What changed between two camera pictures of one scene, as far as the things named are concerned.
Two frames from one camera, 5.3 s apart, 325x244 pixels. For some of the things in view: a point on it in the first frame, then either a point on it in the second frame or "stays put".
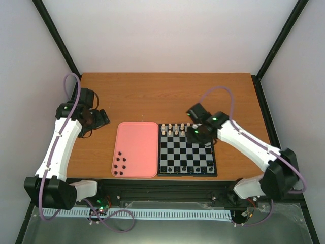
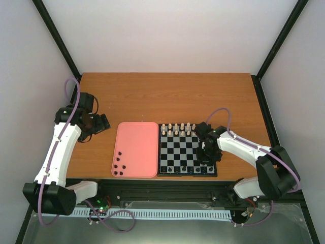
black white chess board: (178, 157) stays put
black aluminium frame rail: (200, 190) stays put
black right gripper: (190, 139) → (203, 160)
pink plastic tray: (135, 150) stays put
